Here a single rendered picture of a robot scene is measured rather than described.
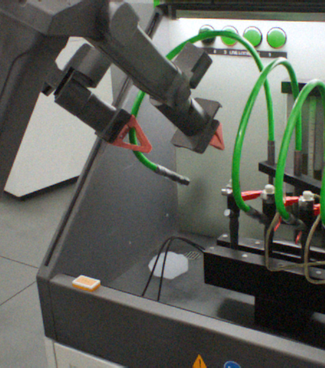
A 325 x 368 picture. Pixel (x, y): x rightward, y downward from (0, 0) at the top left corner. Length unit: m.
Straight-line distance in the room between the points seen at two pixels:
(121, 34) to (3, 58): 0.14
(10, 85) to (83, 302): 0.76
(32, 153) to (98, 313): 2.94
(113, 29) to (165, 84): 0.31
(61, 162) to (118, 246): 2.81
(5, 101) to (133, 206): 0.97
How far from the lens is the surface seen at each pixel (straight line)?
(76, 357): 1.44
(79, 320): 1.37
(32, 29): 0.62
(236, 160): 1.12
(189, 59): 1.10
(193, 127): 1.14
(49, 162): 4.28
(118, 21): 0.68
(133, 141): 1.22
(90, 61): 1.21
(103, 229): 1.49
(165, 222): 1.73
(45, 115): 4.20
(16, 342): 2.89
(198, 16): 1.55
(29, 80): 0.65
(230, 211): 1.32
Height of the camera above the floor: 1.62
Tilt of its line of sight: 22 degrees down
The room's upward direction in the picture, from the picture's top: 4 degrees counter-clockwise
